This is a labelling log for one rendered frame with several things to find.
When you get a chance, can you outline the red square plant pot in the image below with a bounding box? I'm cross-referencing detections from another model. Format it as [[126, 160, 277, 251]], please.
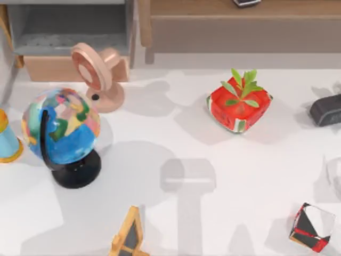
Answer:
[[205, 68, 273, 135]]

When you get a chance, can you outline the pink desk fan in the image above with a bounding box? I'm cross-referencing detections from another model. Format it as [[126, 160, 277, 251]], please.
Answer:
[[70, 42, 125, 114]]

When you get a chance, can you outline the colourful globe on black stand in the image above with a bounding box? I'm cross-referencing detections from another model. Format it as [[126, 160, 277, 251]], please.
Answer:
[[21, 87, 102, 189]]

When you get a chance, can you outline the wooden framed blackboard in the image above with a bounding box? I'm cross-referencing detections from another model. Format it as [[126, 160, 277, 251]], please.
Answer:
[[108, 205, 150, 256]]

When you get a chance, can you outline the wooden cupboard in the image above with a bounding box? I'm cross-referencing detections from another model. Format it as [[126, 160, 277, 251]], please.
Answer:
[[140, 0, 341, 65]]

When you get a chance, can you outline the pale wooden drawer front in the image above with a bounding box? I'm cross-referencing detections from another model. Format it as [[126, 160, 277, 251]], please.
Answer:
[[23, 54, 130, 83]]

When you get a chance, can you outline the small black object on cupboard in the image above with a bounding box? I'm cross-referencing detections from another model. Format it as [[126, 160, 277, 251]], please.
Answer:
[[233, 0, 262, 8]]

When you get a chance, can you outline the black stapler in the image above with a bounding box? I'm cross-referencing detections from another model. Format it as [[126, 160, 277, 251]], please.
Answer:
[[309, 93, 341, 127]]

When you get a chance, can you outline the blue and orange cone toy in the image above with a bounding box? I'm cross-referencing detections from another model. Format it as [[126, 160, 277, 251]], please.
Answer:
[[0, 108, 24, 164]]

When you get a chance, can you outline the clear glass cup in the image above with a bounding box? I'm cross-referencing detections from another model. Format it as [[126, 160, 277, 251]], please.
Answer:
[[322, 154, 341, 193]]

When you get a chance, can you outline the red black white cube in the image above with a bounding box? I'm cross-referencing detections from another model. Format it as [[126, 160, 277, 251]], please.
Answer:
[[288, 202, 336, 252]]

